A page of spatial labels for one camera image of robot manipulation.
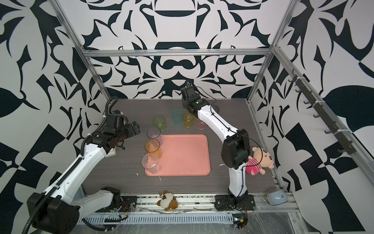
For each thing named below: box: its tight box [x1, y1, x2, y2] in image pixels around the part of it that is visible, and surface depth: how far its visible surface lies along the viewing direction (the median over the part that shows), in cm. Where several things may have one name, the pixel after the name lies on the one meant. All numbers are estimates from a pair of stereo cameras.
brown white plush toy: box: [156, 190, 179, 212], surface depth 75 cm
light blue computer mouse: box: [263, 189, 289, 206], surface depth 72 cm
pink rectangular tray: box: [145, 134, 211, 177], surface depth 93 cm
